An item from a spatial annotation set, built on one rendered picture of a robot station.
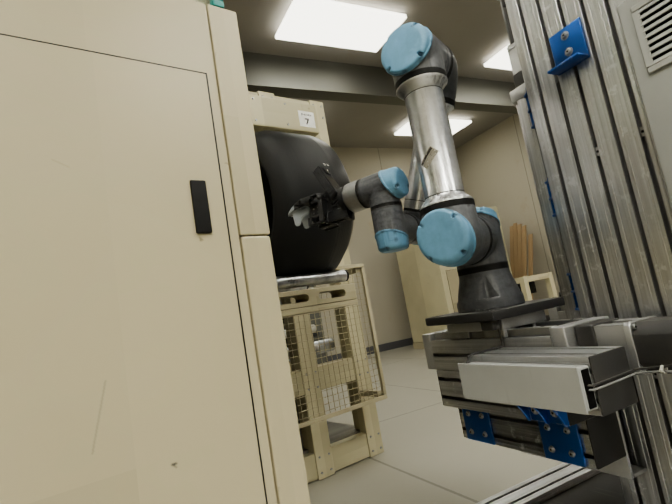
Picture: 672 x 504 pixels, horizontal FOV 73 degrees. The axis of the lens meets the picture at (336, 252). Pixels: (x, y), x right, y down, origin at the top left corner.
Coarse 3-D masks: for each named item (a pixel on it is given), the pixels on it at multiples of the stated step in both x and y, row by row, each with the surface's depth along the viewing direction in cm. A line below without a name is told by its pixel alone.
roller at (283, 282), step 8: (320, 272) 163; (328, 272) 164; (336, 272) 166; (344, 272) 168; (280, 280) 151; (288, 280) 153; (296, 280) 155; (304, 280) 157; (312, 280) 159; (320, 280) 161; (328, 280) 163; (336, 280) 166; (344, 280) 168; (280, 288) 152
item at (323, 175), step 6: (318, 168) 119; (324, 168) 120; (318, 174) 118; (324, 174) 117; (330, 174) 120; (318, 180) 118; (324, 180) 117; (330, 180) 117; (324, 186) 116; (330, 186) 115; (336, 186) 117; (330, 192) 115; (336, 192) 114; (330, 198) 115
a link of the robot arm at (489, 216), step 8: (480, 208) 104; (488, 208) 104; (480, 216) 102; (488, 216) 103; (496, 216) 105; (488, 224) 100; (496, 224) 104; (496, 232) 102; (496, 240) 102; (496, 248) 102; (504, 248) 104; (488, 256) 101; (496, 256) 102; (504, 256) 103; (472, 264) 102; (480, 264) 102
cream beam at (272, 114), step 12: (252, 96) 201; (252, 108) 200; (264, 108) 203; (276, 108) 207; (288, 108) 212; (300, 108) 216; (312, 108) 220; (264, 120) 202; (276, 120) 206; (288, 120) 210; (288, 132) 212; (300, 132) 215; (312, 132) 218
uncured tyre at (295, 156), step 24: (264, 144) 156; (288, 144) 154; (312, 144) 161; (264, 168) 153; (288, 168) 148; (312, 168) 152; (336, 168) 159; (264, 192) 201; (288, 192) 147; (312, 192) 149; (288, 216) 147; (288, 240) 149; (312, 240) 152; (336, 240) 158; (288, 264) 153; (312, 264) 158; (336, 264) 166
